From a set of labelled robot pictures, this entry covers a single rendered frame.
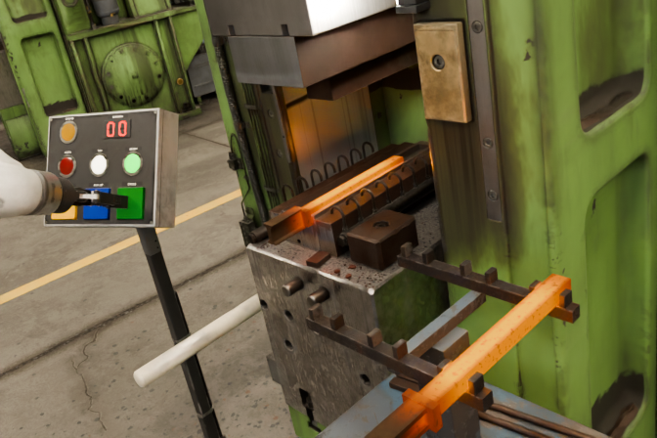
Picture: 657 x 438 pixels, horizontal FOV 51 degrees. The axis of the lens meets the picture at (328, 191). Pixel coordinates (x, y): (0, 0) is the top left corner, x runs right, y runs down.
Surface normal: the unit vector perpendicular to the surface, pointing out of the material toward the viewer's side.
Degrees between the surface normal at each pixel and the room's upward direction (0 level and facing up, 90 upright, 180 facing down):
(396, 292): 90
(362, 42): 90
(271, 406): 0
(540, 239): 90
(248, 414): 0
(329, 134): 90
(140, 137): 60
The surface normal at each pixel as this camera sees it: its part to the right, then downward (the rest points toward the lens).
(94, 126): -0.38, -0.08
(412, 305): 0.69, 0.16
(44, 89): 0.52, 0.25
